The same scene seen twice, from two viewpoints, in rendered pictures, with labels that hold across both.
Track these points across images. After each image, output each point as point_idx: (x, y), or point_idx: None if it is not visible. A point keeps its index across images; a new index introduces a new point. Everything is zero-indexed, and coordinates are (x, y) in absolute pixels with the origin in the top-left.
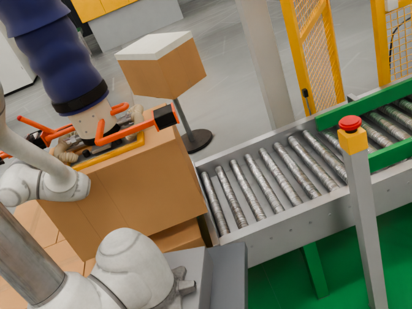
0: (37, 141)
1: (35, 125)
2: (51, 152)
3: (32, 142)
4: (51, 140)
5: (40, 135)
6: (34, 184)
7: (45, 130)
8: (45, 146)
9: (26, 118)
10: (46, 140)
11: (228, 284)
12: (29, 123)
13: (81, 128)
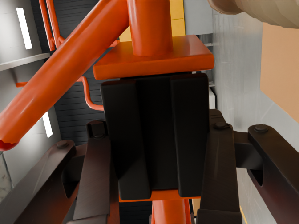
0: (124, 114)
1: (46, 78)
2: (274, 88)
3: (108, 154)
4: (170, 20)
5: (93, 72)
6: None
7: (92, 34)
8: (192, 83)
9: (7, 105)
10: (156, 55)
11: None
12: (27, 106)
13: None
